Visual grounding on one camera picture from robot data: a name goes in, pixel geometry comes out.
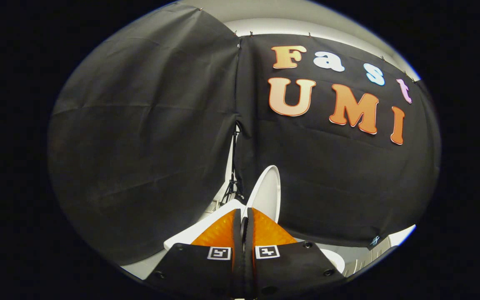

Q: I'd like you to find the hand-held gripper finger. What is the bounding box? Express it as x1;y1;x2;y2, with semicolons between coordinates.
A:
144;208;245;300
244;207;347;299

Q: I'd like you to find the white toilet lid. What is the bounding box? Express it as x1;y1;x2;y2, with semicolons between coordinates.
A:
242;165;281;223

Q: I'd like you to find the white ceramic toilet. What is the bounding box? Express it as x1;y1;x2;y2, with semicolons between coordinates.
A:
163;199;345;273

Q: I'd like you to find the black light stand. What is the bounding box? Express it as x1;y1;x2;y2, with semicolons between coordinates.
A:
222;123;245;205

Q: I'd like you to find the black backdrop cloth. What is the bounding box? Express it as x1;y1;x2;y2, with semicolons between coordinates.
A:
47;2;441;265

